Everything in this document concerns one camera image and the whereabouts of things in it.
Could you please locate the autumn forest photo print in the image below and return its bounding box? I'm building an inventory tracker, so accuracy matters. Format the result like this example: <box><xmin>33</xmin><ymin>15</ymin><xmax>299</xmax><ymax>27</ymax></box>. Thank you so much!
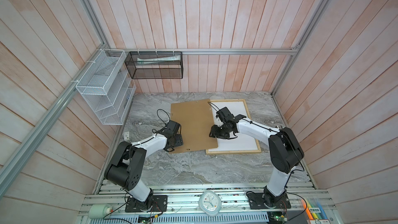
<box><xmin>207</xmin><ymin>101</ymin><xmax>259</xmax><ymax>152</ymax></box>

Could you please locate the light wooden picture frame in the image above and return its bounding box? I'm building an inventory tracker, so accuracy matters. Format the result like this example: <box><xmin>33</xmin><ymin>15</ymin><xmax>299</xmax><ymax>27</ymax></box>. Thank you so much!
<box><xmin>205</xmin><ymin>99</ymin><xmax>262</xmax><ymax>155</ymax></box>

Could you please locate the brown frame backing board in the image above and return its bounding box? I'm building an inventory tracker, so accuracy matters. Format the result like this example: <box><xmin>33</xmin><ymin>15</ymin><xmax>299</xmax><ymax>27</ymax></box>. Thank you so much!
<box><xmin>171</xmin><ymin>99</ymin><xmax>218</xmax><ymax>153</ymax></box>

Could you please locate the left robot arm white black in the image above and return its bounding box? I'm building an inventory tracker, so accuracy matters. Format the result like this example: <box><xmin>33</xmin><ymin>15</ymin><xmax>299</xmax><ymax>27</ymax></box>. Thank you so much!
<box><xmin>104</xmin><ymin>120</ymin><xmax>183</xmax><ymax>211</ymax></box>

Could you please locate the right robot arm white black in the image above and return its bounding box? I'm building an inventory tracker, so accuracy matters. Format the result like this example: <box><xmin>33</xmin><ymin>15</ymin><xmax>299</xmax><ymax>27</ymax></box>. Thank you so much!
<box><xmin>209</xmin><ymin>105</ymin><xmax>304</xmax><ymax>209</ymax></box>

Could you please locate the small white box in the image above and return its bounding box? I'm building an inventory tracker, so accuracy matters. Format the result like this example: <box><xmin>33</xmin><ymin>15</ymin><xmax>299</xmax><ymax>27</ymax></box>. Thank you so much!
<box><xmin>124</xmin><ymin>132</ymin><xmax>130</xmax><ymax>141</ymax></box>

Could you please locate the white round timer clock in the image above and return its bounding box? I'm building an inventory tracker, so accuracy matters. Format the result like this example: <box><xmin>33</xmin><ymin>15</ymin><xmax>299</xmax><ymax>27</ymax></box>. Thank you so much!
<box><xmin>199</xmin><ymin>190</ymin><xmax>222</xmax><ymax>217</ymax></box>

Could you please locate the paper in black basket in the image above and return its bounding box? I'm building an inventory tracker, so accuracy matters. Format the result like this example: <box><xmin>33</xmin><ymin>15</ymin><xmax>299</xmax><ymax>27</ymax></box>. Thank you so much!
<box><xmin>136</xmin><ymin>55</ymin><xmax>181</xmax><ymax>65</ymax></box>

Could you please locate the pale green emergency button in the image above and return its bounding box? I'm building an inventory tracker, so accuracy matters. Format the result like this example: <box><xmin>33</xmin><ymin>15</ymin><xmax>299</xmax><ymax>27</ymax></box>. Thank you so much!
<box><xmin>88</xmin><ymin>204</ymin><xmax>114</xmax><ymax>219</ymax></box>

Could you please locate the coloured markers tray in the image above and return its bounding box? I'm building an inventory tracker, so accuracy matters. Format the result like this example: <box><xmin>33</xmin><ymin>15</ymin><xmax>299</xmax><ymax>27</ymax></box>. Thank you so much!
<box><xmin>301</xmin><ymin>198</ymin><xmax>330</xmax><ymax>224</ymax></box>

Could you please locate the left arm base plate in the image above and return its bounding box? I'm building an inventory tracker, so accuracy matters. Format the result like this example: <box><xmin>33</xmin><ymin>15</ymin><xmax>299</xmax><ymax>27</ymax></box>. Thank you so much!
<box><xmin>125</xmin><ymin>194</ymin><xmax>167</xmax><ymax>213</ymax></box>

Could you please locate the black wire mesh basket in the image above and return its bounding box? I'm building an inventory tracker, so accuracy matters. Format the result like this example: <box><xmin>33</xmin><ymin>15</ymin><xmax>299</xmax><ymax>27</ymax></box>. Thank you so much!
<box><xmin>124</xmin><ymin>51</ymin><xmax>183</xmax><ymax>80</ymax></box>

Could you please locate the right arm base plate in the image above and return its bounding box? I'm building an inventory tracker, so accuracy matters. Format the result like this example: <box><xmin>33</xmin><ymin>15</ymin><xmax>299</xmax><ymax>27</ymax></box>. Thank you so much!
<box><xmin>246</xmin><ymin>191</ymin><xmax>291</xmax><ymax>209</ymax></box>

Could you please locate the white wire mesh shelf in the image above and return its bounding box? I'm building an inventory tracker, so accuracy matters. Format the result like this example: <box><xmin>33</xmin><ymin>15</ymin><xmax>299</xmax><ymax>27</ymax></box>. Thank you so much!
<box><xmin>76</xmin><ymin>49</ymin><xmax>136</xmax><ymax>125</ymax></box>

